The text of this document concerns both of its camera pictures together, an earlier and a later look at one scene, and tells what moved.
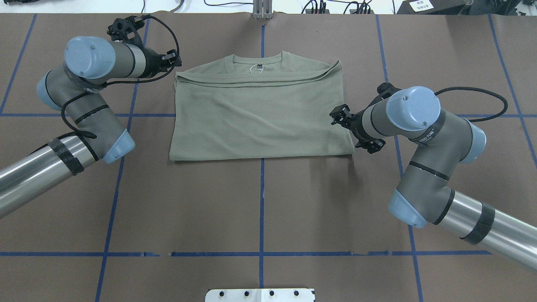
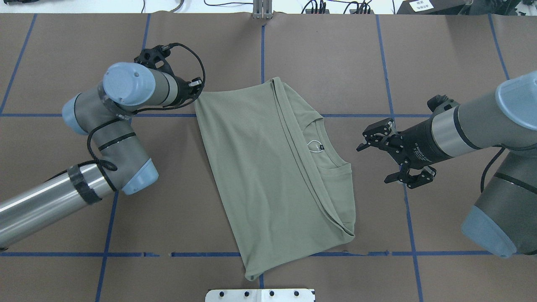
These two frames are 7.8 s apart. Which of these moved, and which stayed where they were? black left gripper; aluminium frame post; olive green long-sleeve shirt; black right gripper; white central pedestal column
Moved: black right gripper; olive green long-sleeve shirt; black left gripper
Stayed: aluminium frame post; white central pedestal column
